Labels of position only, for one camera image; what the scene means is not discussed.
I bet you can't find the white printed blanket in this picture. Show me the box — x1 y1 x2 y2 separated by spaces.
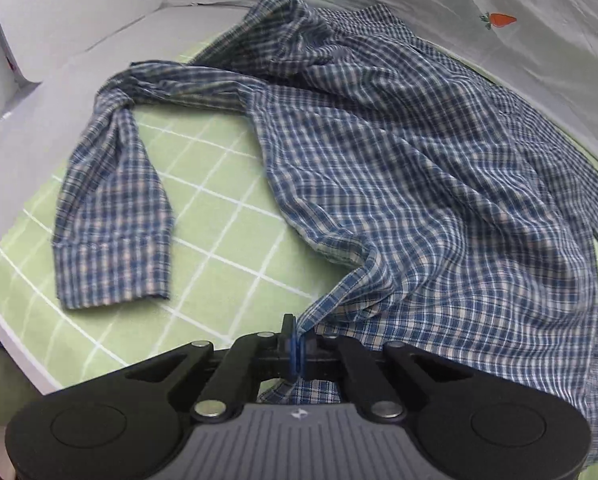
249 0 598 182

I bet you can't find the white pillow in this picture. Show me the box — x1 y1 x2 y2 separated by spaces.
0 0 44 133

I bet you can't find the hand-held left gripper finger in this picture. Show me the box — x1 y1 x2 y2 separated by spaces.
298 332 476 423
124 314 300 423

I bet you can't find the blue plaid shirt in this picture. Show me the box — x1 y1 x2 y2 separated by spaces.
53 0 598 472

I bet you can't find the green checked mat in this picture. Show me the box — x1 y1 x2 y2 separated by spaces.
0 35 598 461

